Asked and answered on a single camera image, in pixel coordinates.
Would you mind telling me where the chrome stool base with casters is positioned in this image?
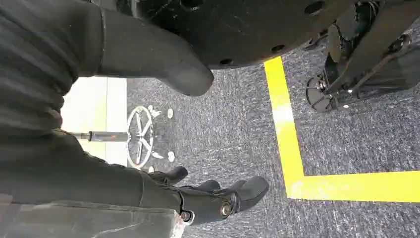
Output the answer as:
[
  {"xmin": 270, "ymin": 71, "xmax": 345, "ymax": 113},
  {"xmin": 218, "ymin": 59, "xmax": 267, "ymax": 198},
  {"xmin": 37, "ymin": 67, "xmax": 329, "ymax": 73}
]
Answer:
[{"xmin": 70, "ymin": 104, "xmax": 176, "ymax": 174}]

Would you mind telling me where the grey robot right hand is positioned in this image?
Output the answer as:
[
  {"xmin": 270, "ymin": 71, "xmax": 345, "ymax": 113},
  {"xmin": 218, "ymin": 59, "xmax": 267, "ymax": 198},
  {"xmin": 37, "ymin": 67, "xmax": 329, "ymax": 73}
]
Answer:
[{"xmin": 0, "ymin": 7, "xmax": 270, "ymax": 238}]

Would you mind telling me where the ribbed grey right arm sleeve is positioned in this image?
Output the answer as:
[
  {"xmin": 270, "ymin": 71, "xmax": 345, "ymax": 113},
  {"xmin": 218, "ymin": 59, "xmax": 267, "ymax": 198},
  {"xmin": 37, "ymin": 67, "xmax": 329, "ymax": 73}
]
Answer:
[{"xmin": 0, "ymin": 0, "xmax": 105, "ymax": 140}]

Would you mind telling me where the yellow floor tape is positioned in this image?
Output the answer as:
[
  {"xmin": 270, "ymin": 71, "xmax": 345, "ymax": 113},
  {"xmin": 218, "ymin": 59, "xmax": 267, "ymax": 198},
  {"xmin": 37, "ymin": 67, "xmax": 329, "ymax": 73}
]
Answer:
[{"xmin": 263, "ymin": 56, "xmax": 420, "ymax": 203}]

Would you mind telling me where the black round plate with holes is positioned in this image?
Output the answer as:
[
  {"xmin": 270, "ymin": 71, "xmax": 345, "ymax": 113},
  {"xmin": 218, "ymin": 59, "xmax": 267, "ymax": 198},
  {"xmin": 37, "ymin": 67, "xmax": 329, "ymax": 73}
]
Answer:
[{"xmin": 114, "ymin": 0, "xmax": 359, "ymax": 70}]

